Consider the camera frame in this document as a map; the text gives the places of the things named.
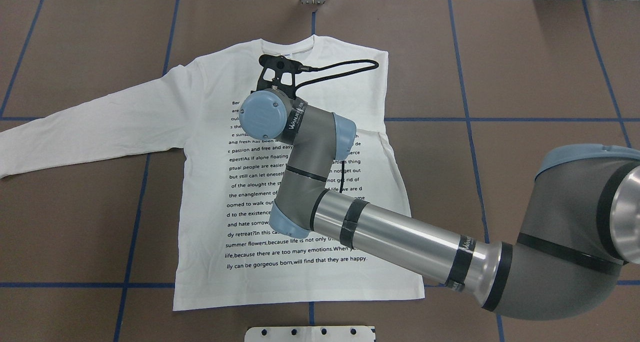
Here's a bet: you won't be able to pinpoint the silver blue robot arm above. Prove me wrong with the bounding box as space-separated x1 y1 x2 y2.
238 89 639 320

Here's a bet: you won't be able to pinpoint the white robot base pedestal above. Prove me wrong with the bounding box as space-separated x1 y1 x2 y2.
244 325 377 341

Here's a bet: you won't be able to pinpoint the white printed long-sleeve shirt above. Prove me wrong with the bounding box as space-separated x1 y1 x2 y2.
0 36 425 311

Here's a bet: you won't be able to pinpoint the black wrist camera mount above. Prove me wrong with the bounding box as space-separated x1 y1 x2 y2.
256 54 306 99

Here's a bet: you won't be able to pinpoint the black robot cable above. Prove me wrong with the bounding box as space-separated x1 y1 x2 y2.
292 60 379 90

